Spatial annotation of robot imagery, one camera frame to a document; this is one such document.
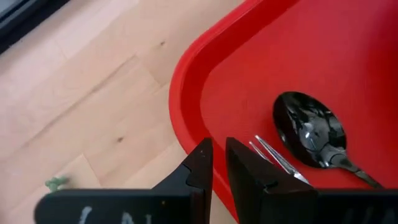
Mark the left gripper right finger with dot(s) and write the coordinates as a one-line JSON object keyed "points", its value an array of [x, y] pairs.
{"points": [[273, 202]]}

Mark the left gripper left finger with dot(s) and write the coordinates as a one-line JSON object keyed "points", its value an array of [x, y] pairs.
{"points": [[124, 205]]}

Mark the red plastic tray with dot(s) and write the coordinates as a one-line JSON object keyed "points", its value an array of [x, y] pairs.
{"points": [[295, 46]]}

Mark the potted succulent plant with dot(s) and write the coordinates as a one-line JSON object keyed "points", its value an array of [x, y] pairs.
{"points": [[56, 183]]}

